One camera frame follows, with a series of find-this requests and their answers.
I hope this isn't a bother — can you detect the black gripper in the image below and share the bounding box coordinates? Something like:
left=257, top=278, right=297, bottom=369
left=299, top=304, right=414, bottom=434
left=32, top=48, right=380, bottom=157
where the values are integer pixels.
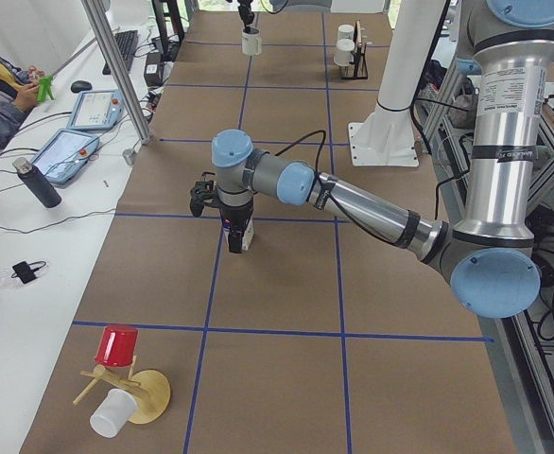
left=219, top=201, right=253, bottom=253
left=237, top=0, right=255, bottom=28

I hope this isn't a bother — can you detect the blue Pascual milk carton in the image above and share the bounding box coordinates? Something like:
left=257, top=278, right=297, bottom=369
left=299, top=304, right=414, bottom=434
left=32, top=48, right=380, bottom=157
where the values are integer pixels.
left=242, top=219, right=254, bottom=253

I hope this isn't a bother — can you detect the white mug with handle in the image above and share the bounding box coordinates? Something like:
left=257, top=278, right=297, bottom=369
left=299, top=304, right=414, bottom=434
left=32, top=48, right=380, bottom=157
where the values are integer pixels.
left=242, top=27, right=262, bottom=57

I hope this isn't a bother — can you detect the red cup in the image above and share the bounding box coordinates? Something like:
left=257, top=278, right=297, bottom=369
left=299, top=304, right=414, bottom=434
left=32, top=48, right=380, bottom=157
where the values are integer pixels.
left=94, top=324, right=138, bottom=367

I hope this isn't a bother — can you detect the white plastic cup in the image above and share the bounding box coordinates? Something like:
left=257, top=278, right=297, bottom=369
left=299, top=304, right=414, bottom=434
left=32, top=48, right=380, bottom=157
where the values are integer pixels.
left=90, top=388, right=138, bottom=438

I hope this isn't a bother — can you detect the white mug with lettering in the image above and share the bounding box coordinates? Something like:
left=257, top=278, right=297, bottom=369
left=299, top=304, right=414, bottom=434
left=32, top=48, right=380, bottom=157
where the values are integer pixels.
left=337, top=24, right=355, bottom=48

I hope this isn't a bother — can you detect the white upside-down mug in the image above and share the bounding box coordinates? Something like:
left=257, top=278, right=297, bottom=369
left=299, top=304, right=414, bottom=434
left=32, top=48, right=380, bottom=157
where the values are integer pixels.
left=334, top=38, right=355, bottom=67

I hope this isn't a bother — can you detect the black power brick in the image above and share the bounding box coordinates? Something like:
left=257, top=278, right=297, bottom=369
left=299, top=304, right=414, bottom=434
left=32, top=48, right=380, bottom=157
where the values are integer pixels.
left=144, top=51, right=164, bottom=87

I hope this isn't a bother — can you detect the black keyboard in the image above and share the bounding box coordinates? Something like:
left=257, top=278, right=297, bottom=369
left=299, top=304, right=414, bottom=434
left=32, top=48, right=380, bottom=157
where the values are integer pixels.
left=114, top=30, right=139, bottom=72

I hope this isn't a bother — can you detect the small metal cylinder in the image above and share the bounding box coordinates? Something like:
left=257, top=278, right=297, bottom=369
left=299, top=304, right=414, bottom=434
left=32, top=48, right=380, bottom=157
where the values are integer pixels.
left=122, top=148, right=136, bottom=166

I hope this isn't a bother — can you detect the blue teach pendant far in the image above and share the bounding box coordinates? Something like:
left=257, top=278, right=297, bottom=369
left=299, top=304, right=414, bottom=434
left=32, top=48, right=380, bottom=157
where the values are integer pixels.
left=67, top=89, right=123, bottom=131

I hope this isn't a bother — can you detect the blue teach pendant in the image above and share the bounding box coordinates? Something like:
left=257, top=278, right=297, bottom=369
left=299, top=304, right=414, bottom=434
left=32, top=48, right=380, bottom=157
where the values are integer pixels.
left=32, top=129, right=99, bottom=186
left=67, top=89, right=123, bottom=131

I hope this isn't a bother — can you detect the wooden mug tree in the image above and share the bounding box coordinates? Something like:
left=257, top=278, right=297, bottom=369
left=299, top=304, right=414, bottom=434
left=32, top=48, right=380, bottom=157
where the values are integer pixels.
left=73, top=357, right=171, bottom=425

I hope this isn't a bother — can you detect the black computer mouse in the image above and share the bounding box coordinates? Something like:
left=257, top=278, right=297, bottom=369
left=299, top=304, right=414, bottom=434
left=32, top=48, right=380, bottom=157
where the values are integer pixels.
left=70, top=80, right=92, bottom=94

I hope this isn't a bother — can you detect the black water bottle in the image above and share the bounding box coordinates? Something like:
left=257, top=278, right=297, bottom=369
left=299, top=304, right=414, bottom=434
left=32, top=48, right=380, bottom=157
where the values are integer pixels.
left=12, top=157, right=61, bottom=208

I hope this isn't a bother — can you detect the blue teach pendant near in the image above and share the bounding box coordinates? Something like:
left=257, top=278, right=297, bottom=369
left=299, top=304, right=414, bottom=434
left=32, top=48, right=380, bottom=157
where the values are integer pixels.
left=32, top=129, right=99, bottom=186

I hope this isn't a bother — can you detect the small black adapter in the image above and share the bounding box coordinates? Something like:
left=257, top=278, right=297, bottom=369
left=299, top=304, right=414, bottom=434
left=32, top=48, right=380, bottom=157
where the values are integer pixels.
left=11, top=260, right=47, bottom=284

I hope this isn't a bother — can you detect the green plastic tool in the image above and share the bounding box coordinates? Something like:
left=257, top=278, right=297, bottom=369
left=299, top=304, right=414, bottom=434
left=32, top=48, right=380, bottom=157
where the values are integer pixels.
left=37, top=76, right=55, bottom=103

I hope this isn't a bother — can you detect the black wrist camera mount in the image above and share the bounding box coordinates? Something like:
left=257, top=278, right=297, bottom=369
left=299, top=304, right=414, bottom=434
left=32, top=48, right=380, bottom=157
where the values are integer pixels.
left=189, top=171, right=220, bottom=218

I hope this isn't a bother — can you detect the black wire mug rack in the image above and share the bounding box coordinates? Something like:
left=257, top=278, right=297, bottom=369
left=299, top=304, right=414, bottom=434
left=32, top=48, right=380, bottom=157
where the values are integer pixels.
left=338, top=21, right=369, bottom=79

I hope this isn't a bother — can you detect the aluminium frame post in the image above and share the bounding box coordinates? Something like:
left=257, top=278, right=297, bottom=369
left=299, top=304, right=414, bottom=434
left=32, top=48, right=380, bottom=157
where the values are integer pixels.
left=81, top=0, right=150, bottom=145

